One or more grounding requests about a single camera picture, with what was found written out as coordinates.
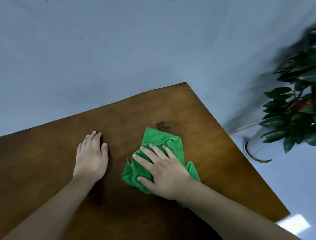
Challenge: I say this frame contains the person's left hand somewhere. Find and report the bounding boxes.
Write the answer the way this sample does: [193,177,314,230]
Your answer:
[73,131,109,184]

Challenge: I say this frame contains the person's right hand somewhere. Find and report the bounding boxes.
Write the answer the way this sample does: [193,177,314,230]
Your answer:
[132,145,198,201]

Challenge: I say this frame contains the green microfibre cloth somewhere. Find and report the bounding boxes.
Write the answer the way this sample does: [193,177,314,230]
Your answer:
[121,127,201,208]

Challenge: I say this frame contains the person's left forearm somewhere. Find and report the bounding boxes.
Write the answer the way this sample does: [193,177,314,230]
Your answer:
[1,174,98,240]

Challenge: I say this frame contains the person's right forearm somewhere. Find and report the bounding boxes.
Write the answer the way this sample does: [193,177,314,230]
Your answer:
[173,180,303,240]

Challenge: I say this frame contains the white round plant pot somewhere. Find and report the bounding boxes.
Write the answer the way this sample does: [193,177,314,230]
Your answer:
[243,121,293,164]

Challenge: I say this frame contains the green leafy plant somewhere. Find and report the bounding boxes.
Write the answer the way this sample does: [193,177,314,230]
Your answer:
[259,23,316,154]

